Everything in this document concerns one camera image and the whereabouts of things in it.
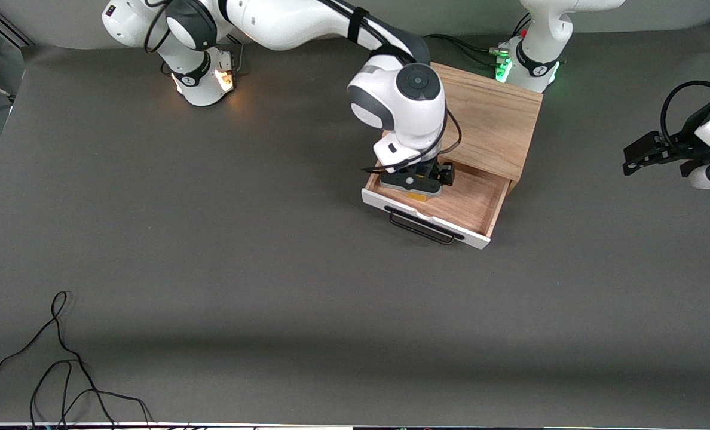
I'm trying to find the black drawer handle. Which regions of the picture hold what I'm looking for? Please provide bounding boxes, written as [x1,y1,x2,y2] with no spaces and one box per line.
[384,206,466,245]

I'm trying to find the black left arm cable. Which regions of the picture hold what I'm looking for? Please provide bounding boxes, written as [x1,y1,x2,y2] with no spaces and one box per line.
[660,81,710,144]

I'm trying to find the aluminium frame profile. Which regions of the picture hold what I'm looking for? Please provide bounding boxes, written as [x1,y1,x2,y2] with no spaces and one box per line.
[0,0,35,47]

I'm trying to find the white-fronted wooden drawer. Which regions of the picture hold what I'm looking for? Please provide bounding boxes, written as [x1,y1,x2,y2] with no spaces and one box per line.
[362,160,511,250]

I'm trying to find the grey table mat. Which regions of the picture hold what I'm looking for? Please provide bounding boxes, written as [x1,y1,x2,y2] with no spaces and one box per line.
[0,24,710,428]

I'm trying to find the thin black loose cable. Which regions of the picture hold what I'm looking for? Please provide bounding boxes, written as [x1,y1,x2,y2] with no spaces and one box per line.
[0,291,155,429]

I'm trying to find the black arm base cables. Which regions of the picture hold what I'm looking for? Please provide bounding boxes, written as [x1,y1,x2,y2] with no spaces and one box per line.
[425,12,532,69]
[227,33,245,75]

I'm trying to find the black left arm base cables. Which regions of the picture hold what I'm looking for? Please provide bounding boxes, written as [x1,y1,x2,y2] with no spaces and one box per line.
[425,12,532,69]

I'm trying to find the black right arm base cables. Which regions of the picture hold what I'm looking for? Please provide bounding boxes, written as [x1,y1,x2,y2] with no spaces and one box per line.
[227,33,245,75]

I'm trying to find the wooden drawer cabinet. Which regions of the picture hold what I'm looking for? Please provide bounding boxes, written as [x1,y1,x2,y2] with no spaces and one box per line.
[428,62,544,182]

